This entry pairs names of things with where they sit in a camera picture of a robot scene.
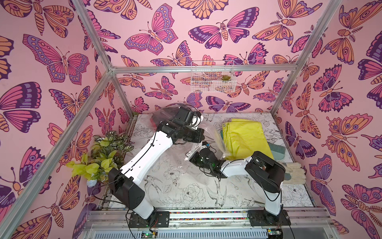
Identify white wire wall basket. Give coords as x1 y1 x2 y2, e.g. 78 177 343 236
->
190 64 237 94

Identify aluminium frame bars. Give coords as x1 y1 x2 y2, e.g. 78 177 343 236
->
0 0 344 239

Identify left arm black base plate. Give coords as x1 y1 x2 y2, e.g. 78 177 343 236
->
128 211 170 229

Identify clear plastic vacuum bag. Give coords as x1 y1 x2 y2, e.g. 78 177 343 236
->
147 104 227 179

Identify small green succulent plant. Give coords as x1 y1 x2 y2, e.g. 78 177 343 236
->
221 75 231 81

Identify dark grey garment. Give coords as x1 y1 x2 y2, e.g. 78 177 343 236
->
150 108 174 128

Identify beige work glove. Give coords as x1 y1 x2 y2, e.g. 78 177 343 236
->
281 162 306 185

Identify yellow garment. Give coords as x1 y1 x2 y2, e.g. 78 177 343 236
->
222 119 274 161

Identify aluminium mounting rail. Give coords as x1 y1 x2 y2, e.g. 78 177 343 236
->
80 207 340 239

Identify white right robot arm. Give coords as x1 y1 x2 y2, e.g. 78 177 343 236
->
189 147 286 216

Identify green leafy potted plant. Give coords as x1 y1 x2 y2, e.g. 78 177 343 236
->
66 130 134 188

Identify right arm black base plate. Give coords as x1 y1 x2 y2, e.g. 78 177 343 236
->
247 209 291 227

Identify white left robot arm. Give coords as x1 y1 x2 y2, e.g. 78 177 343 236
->
108 105 205 220

